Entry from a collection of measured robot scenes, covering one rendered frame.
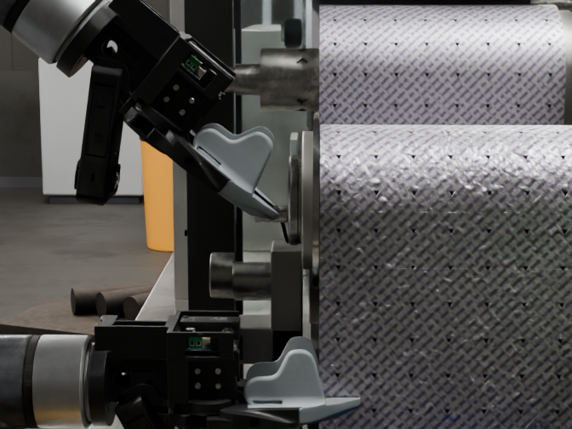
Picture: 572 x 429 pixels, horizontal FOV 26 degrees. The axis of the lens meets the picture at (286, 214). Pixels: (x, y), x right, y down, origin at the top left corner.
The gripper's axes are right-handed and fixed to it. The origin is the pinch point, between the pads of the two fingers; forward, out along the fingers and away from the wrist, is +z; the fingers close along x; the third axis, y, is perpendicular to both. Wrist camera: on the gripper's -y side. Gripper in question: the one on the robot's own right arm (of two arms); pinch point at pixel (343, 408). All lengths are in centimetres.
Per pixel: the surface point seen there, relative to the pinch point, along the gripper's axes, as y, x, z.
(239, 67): 25.7, 30.1, -10.1
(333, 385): 2.0, -0.3, -0.9
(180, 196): 1, 102, -24
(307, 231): 14.4, 0.5, -3.0
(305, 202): 16.7, 0.4, -3.2
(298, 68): 25.7, 28.2, -4.1
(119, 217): -109, 718, -133
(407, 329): 6.6, -0.3, 5.0
